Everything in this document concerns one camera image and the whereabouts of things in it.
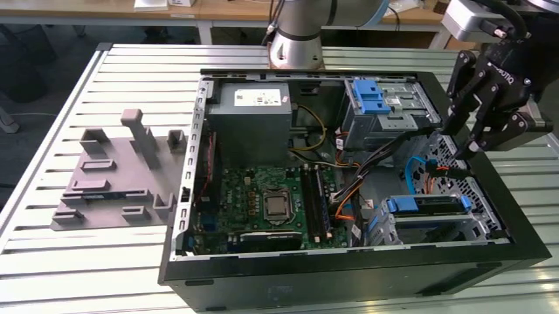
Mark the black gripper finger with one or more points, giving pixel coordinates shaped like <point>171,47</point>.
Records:
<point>461,98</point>
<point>502,137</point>

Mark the hard disk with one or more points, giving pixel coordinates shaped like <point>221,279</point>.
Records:
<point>406,204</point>

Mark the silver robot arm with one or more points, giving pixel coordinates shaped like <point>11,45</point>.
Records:
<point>293,49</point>

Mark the metal disk bay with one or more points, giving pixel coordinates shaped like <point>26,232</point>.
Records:
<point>433,219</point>

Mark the blue drive latch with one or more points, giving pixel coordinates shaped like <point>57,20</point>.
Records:
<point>371,98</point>

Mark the small brown box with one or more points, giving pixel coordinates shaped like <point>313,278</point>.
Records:
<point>439,6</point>

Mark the grey power supply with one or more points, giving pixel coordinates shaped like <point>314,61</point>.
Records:
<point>249,137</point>

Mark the silver CPU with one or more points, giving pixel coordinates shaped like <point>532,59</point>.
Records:
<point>277,206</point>

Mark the black CPU socket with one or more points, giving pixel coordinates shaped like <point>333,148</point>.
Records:
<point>279,223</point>

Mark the green motherboard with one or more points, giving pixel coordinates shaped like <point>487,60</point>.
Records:
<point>245,196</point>

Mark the black case fan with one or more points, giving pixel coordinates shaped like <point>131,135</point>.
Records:
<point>205,153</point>

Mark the wooden desk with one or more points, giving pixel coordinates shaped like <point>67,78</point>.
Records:
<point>218,13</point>

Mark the black graphics card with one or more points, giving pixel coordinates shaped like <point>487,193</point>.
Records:
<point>266,242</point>

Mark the black PC case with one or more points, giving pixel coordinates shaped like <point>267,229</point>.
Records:
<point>306,288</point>

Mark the small white box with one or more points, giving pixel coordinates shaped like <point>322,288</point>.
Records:
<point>181,2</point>

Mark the grey parts rack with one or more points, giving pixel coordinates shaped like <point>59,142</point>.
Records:
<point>122,170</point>

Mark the green RAM stick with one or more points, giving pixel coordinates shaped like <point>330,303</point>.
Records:
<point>97,197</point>

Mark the black chair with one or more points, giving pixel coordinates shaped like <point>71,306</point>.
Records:
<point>22,75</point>

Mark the silver camera bracket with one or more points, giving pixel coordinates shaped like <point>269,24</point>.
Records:
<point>542,117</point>

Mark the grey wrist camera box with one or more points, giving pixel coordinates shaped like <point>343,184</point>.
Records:
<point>463,19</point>

